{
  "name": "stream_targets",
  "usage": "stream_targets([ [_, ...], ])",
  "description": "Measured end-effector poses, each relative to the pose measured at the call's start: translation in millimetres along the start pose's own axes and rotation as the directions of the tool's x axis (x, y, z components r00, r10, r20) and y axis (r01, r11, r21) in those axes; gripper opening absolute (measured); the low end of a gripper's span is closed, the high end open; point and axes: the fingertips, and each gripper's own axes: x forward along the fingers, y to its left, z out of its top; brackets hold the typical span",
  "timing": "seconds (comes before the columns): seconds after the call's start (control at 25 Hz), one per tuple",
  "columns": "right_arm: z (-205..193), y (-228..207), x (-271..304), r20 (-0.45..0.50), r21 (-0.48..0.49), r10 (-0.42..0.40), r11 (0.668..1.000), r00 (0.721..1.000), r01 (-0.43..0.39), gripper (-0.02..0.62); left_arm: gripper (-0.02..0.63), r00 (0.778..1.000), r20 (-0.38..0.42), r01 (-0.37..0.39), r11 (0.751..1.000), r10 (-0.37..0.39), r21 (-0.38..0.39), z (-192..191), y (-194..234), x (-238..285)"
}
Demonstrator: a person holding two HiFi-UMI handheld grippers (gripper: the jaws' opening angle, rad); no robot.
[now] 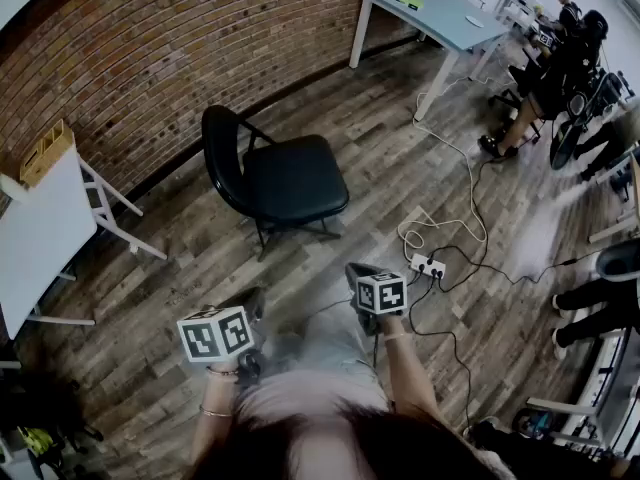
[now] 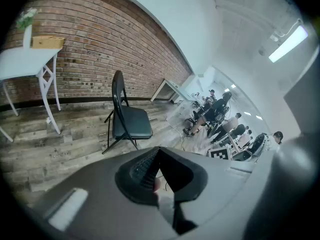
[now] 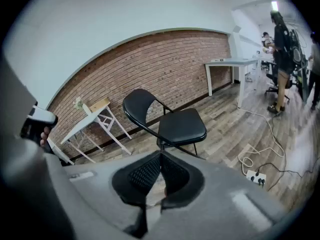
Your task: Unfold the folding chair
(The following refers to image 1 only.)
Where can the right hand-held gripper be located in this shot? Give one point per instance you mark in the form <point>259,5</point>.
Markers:
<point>382,295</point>

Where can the light blue desk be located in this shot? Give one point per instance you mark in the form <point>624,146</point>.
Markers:
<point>440,13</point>

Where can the white power strip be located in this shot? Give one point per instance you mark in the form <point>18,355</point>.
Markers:
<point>425,263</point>

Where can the white table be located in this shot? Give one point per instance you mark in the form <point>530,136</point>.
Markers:
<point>40,238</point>

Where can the person's pale shirt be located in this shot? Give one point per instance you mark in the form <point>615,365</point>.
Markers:
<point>310,393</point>

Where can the person's right forearm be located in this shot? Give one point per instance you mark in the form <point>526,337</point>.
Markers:
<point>410,373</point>

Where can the person's left forearm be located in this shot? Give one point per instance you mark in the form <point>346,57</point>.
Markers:
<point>215,433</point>

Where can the black office chair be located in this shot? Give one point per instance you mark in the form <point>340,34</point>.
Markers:
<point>522,80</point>
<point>45,408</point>

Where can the wicker organiser box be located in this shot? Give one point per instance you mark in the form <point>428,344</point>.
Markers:
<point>47,160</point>

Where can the white vase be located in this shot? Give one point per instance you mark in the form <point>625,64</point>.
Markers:
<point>15,190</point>

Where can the yellow-green bag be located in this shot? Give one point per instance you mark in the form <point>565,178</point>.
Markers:
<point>35,440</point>

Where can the person's grey trousers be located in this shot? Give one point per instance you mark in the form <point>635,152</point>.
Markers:
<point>325,348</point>

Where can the white disc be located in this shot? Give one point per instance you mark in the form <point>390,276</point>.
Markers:
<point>475,21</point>

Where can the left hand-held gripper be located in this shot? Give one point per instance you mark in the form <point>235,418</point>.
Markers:
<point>215,335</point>

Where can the white metal desk frame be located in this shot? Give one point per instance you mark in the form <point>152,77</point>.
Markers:
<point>565,407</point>

